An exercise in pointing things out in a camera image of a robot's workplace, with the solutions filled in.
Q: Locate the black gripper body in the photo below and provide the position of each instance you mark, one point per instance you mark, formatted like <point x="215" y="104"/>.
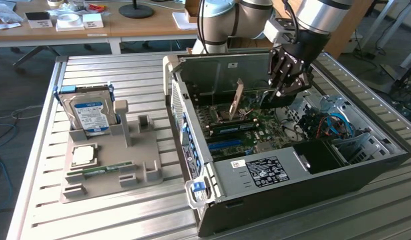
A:
<point x="301" y="56"/>

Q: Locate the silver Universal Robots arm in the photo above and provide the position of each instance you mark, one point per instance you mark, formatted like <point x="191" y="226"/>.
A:
<point x="313" y="15"/>

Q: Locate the green motherboard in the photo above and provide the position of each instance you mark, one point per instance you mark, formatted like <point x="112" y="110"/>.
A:
<point x="255" y="132"/>

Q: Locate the CPU socket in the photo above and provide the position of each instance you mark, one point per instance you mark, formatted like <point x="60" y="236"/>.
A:
<point x="223" y="114"/>

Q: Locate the installed green RAM stick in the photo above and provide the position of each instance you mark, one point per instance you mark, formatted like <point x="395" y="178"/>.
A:
<point x="234" y="127"/>

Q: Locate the metal disk bay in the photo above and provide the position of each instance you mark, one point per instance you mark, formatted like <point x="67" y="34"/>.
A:
<point x="362" y="150"/>

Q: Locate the white paper stack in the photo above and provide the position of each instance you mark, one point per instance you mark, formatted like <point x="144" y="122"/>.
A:
<point x="183" y="22"/>

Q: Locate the cardboard box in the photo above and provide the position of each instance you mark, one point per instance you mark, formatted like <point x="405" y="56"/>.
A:
<point x="191" y="11"/>

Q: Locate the blue expansion slot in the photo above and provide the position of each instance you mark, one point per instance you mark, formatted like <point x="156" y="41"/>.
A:
<point x="224" y="145"/>

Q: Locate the grey power supply unit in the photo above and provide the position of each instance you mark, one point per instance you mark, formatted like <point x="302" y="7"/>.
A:
<point x="258" y="170"/>

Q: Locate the open black PC case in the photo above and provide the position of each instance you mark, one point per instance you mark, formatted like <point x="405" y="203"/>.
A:
<point x="293" y="195"/>

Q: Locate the wooden desk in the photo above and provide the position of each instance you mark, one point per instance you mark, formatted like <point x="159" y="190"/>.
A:
<point x="131" y="27"/>

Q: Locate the black round lamp base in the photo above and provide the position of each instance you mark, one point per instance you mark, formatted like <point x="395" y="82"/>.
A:
<point x="136" y="10"/>

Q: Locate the hard disk with blue label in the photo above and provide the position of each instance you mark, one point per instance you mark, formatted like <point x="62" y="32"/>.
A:
<point x="90" y="107"/>

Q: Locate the small white box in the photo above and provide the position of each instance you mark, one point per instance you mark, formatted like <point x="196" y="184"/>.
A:
<point x="92" y="20"/>

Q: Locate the grey parts rack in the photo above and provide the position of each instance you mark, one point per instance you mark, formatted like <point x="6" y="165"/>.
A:
<point x="124" y="160"/>

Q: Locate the red small parts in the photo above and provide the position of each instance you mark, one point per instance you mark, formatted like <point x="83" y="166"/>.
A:
<point x="98" y="7"/>

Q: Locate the flat white box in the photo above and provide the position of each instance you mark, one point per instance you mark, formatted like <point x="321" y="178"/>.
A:
<point x="70" y="27"/>

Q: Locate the white tape roll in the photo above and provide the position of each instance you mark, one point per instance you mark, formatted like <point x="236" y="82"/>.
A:
<point x="68" y="19"/>

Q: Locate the loose green RAM stick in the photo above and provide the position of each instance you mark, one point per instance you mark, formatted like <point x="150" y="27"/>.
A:
<point x="98" y="168"/>

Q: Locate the silver CPU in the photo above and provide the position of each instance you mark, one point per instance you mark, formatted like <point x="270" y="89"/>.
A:
<point x="83" y="156"/>

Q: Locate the black and white box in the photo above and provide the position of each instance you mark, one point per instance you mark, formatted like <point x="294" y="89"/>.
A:
<point x="39" y="20"/>

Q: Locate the white label card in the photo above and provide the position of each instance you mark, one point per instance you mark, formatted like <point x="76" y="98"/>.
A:
<point x="8" y="25"/>

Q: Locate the clear plastic bag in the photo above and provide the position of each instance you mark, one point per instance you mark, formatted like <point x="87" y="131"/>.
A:
<point x="4" y="12"/>

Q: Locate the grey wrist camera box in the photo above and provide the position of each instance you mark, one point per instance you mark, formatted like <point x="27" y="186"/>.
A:
<point x="279" y="30"/>

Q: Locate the white desk frame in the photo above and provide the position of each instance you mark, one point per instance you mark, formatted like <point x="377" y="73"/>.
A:
<point x="402" y="17"/>

